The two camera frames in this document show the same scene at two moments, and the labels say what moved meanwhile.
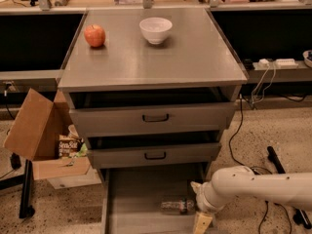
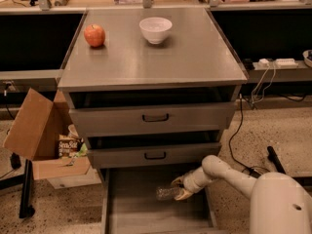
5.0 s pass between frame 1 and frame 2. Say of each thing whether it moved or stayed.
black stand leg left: stayed
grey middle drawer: stayed
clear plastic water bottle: moved
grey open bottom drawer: stayed
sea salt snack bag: stayed
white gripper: moved
